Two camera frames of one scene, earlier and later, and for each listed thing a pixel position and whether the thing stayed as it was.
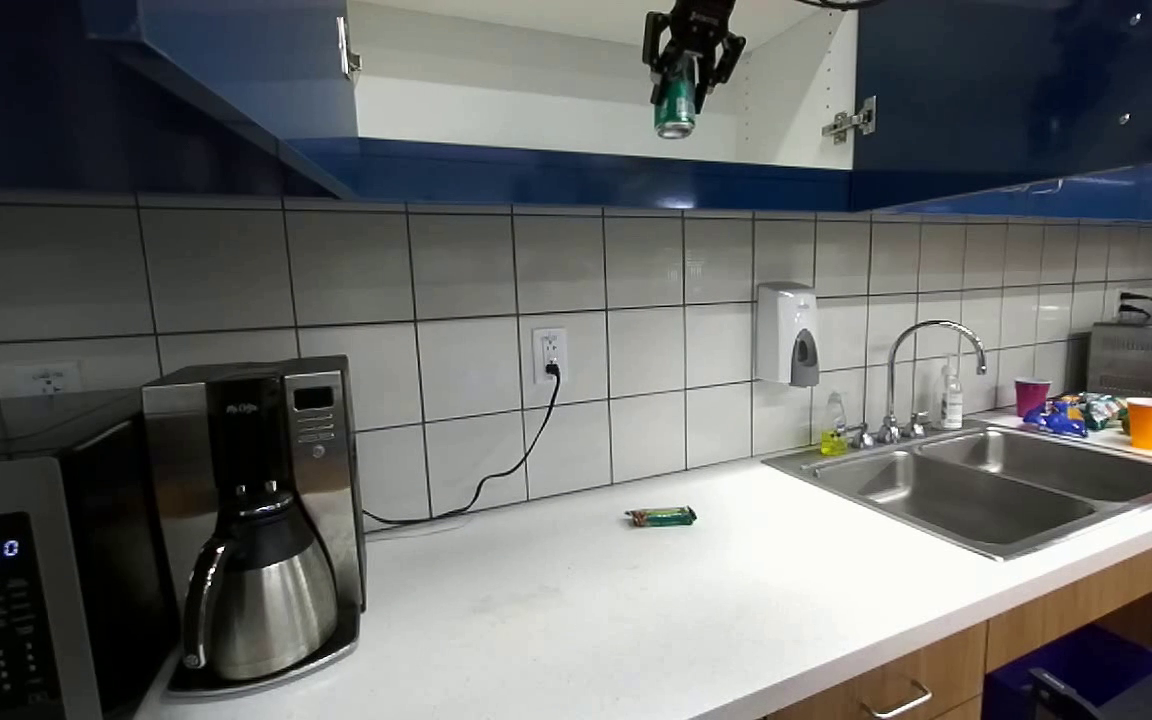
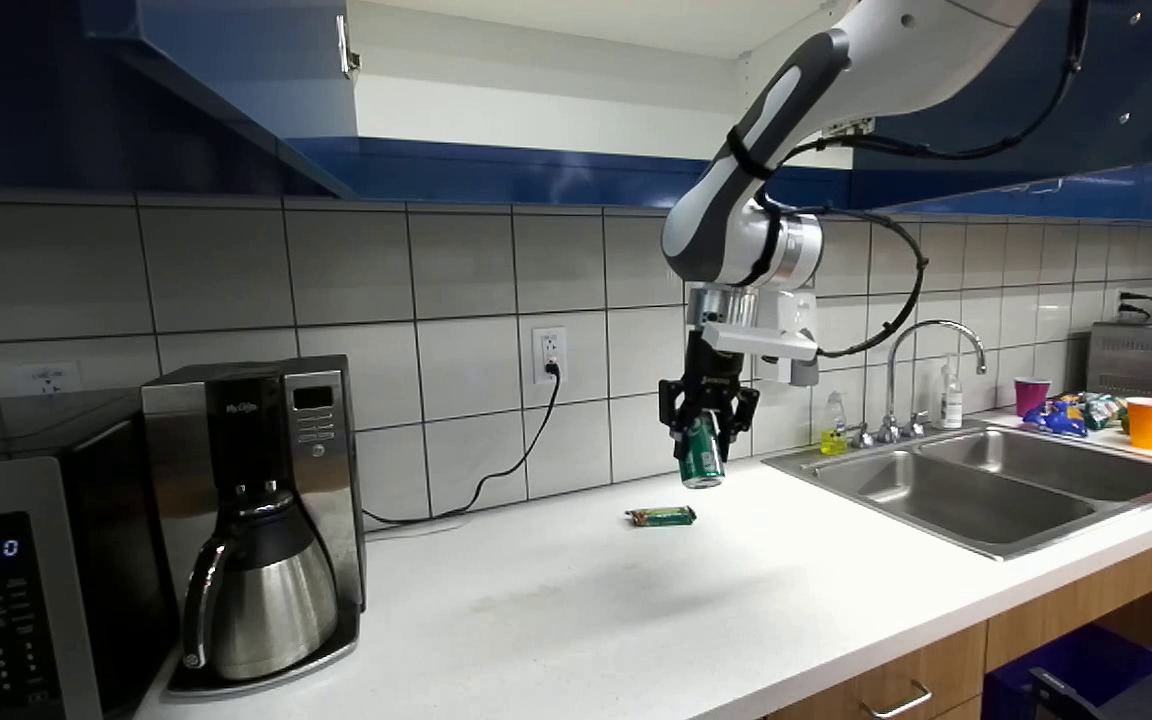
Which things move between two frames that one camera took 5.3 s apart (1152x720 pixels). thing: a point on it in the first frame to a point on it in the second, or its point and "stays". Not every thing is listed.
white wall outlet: (548, 347) stays
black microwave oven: (55, 581) stays
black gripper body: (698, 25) to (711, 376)
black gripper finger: (659, 51) to (676, 413)
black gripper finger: (719, 64) to (738, 421)
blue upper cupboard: (840, 106) stays
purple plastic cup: (1031, 396) stays
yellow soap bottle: (833, 433) stays
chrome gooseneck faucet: (895, 424) stays
